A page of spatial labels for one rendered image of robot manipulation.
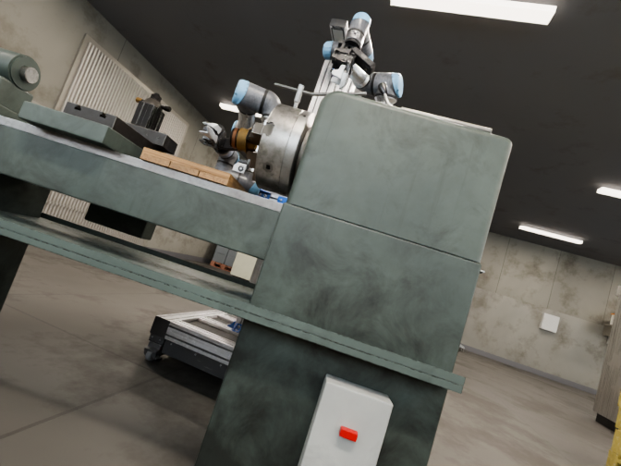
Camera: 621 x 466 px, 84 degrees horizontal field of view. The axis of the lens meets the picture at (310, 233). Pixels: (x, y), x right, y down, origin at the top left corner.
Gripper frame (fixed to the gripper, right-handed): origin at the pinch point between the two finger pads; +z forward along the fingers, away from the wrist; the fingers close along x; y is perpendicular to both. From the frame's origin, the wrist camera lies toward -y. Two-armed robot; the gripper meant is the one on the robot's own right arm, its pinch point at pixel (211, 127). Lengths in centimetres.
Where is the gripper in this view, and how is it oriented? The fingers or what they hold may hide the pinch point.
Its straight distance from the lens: 136.8
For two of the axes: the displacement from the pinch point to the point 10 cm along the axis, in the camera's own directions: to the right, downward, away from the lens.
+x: 3.3, -9.4, 1.0
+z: -0.5, -1.2, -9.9
